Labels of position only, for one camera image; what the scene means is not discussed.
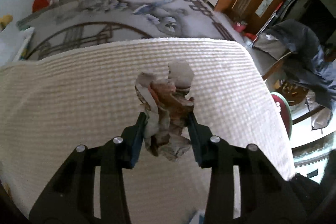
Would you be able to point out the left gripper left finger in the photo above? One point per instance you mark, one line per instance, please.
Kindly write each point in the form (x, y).
(88, 187)

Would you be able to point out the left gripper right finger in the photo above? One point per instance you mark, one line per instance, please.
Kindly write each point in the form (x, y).
(245, 187)

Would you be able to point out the red brown paper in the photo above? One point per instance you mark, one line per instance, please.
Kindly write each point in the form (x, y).
(166, 107)

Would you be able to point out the red green trash bin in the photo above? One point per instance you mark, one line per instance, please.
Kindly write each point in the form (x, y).
(284, 110)

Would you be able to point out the striped beige table cloth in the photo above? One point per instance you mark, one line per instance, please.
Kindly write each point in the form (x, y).
(87, 96)

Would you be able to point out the wooden chair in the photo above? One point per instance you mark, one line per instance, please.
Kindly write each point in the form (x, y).
(292, 93)

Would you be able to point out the dark blue jacket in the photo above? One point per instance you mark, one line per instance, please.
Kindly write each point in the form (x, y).
(305, 65)

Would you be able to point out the patterned grey rug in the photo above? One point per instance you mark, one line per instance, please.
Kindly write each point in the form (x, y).
(72, 24)

